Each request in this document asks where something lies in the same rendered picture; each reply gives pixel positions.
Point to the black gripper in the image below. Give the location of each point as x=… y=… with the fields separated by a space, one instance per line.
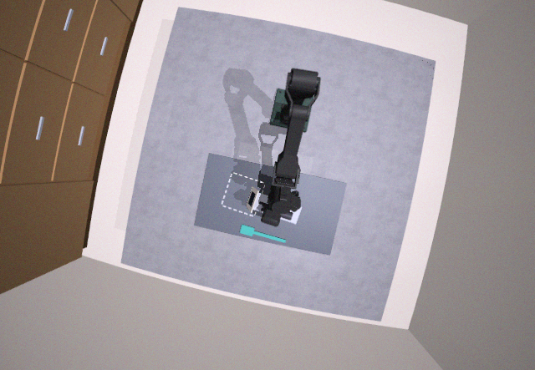
x=269 y=217

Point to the turquoise flat trowel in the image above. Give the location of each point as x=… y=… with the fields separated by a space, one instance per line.
x=248 y=230

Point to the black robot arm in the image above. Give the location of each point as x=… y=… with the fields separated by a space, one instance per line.
x=301 y=84

